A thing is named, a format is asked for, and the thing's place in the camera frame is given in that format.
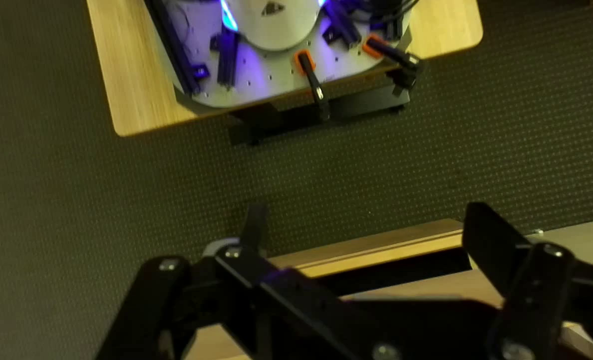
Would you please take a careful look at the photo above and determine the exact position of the light wooden drawer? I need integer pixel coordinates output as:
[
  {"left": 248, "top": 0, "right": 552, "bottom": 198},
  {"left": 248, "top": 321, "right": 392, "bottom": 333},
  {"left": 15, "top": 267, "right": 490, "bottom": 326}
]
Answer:
[{"left": 188, "top": 216, "right": 593, "bottom": 360}]

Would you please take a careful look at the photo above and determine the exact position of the blue clamp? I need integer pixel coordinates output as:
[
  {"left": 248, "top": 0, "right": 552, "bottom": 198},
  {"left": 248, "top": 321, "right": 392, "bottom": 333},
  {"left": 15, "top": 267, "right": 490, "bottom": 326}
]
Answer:
[
  {"left": 208, "top": 25, "right": 242, "bottom": 90},
  {"left": 144, "top": 0, "right": 212, "bottom": 95},
  {"left": 318, "top": 0, "right": 366, "bottom": 49}
]

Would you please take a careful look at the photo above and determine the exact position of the black mounting bar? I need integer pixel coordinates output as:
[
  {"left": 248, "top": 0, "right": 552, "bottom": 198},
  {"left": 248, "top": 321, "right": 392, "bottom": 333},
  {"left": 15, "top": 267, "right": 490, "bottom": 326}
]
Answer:
[{"left": 226, "top": 83, "right": 416, "bottom": 147}]

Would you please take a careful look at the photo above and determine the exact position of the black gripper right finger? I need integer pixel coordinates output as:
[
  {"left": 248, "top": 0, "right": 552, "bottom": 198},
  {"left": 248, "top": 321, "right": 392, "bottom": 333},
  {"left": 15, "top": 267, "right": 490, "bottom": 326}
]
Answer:
[{"left": 464, "top": 199, "right": 593, "bottom": 360}]

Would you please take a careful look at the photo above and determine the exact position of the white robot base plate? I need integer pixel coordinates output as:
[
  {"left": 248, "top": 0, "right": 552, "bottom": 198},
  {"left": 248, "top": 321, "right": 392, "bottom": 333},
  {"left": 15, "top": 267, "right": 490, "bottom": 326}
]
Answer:
[{"left": 144, "top": 0, "right": 416, "bottom": 111}]

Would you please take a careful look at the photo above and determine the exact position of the black clamp orange handle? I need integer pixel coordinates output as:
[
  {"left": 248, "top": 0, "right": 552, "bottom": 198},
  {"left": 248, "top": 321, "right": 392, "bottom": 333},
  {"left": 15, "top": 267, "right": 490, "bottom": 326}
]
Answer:
[
  {"left": 364, "top": 32, "right": 426, "bottom": 90},
  {"left": 294, "top": 47, "right": 336, "bottom": 124}
]

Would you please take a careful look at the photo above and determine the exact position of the wooden robot table board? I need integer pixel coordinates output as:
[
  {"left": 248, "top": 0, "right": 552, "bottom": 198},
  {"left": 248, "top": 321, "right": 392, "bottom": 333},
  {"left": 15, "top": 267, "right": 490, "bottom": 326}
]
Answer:
[{"left": 84, "top": 0, "right": 486, "bottom": 139}]

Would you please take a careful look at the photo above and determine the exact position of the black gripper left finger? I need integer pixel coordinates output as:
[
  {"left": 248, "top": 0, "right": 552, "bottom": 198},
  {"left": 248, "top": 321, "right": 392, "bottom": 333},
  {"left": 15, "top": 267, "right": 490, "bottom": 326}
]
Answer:
[{"left": 94, "top": 201, "right": 352, "bottom": 360}]

